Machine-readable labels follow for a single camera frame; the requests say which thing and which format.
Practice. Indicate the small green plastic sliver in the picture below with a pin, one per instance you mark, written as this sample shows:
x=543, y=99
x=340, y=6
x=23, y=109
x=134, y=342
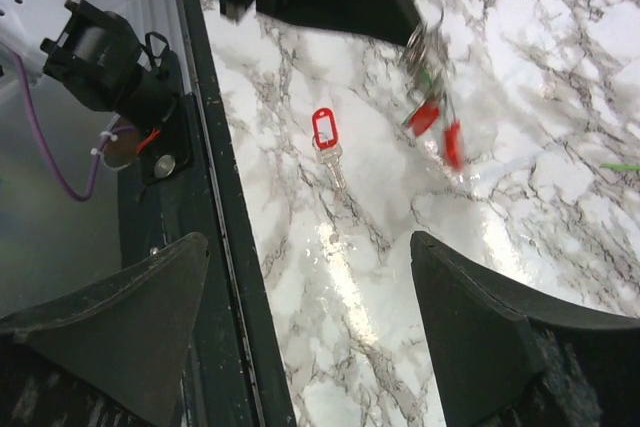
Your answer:
x=620, y=167

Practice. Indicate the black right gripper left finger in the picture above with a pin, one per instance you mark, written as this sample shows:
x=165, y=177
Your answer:
x=109, y=354

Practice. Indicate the key with green tag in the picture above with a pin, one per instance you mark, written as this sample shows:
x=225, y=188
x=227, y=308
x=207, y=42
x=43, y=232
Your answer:
x=433, y=86

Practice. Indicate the lone key with red tag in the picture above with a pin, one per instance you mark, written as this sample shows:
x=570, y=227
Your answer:
x=326, y=145

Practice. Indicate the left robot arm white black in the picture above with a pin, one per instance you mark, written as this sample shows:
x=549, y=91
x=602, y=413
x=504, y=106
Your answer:
x=94, y=52

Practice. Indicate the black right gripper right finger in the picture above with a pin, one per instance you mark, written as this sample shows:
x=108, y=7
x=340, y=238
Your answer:
x=505, y=354

